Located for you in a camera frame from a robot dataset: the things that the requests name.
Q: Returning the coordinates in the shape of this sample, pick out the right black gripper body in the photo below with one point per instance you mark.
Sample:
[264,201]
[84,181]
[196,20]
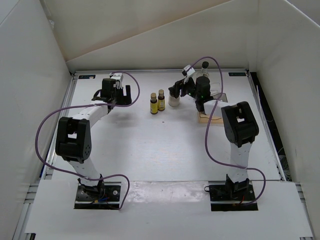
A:
[189,89]

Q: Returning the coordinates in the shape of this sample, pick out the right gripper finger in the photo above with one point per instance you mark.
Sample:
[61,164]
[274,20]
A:
[179,84]
[173,91]

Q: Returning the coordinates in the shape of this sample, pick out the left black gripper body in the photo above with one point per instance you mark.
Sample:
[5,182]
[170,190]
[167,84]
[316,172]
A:
[120,100]

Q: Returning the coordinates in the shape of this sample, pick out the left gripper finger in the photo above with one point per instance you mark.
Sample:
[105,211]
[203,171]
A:
[128,91]
[120,92]

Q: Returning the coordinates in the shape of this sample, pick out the white powder jar black lid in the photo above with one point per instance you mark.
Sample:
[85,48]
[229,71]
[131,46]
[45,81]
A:
[173,102]

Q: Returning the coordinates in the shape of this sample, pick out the tall red label sauce bottle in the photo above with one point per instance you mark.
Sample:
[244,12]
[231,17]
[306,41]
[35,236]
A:
[203,75]

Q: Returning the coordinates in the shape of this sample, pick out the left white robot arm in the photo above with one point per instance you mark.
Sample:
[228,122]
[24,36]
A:
[74,143]

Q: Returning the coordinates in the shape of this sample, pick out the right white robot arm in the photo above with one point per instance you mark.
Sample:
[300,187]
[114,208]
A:
[239,123]

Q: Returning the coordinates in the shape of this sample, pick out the tiered plastic condiment rack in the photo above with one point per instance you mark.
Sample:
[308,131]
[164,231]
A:
[215,92]

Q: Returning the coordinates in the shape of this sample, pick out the right small yellow label bottle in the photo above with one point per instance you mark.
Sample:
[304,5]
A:
[161,100]

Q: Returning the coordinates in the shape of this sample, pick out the small yellow label bottle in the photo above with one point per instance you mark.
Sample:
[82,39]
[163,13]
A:
[153,103]
[161,100]

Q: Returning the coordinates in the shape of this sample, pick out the left small yellow label bottle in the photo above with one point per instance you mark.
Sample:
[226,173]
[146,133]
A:
[153,103]

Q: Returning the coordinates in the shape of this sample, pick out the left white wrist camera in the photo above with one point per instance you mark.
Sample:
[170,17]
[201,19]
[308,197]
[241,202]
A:
[118,77]

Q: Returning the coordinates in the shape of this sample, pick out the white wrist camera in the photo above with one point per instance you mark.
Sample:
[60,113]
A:
[118,77]
[187,73]

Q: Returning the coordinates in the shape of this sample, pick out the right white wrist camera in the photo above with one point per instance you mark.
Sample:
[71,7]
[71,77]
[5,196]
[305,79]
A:
[187,73]

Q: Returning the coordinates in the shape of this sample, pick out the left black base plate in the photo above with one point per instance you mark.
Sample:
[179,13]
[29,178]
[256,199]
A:
[109,199]

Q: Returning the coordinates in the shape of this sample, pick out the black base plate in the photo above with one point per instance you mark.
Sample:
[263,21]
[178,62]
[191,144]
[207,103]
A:
[221,201]
[109,199]

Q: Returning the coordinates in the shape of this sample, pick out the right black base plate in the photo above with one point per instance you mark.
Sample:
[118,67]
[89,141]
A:
[221,201]

